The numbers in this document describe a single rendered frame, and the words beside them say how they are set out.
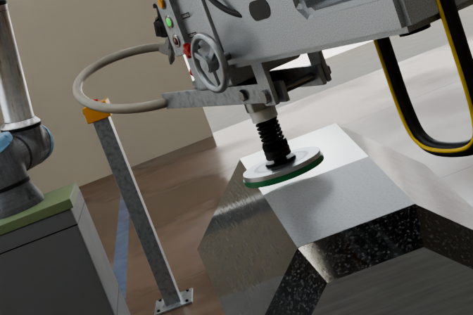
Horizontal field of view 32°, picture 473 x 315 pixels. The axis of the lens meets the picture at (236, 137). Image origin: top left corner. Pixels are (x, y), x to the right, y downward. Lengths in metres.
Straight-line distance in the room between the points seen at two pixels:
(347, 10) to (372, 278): 0.50
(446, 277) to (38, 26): 7.63
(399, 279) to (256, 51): 0.60
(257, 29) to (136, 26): 7.11
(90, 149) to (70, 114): 0.43
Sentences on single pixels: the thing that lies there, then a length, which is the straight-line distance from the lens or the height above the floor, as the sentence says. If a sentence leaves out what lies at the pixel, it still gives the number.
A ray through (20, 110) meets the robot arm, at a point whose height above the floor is 1.21.
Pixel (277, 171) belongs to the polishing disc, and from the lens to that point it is 2.07.
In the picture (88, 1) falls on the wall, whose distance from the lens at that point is 8.91.
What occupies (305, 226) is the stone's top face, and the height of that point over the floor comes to 0.83.
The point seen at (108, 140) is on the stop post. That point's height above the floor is 0.89.
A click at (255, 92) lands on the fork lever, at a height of 1.09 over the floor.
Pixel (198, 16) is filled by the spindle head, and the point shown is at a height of 1.31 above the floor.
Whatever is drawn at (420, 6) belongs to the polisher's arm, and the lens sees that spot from 1.46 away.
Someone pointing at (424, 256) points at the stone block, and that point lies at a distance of 1.60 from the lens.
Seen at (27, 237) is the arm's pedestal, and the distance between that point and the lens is 2.90.
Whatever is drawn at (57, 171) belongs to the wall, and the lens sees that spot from 9.06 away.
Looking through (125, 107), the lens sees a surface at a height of 1.13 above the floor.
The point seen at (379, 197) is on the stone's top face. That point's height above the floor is 0.83.
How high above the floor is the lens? 1.33
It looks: 9 degrees down
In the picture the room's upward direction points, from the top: 20 degrees counter-clockwise
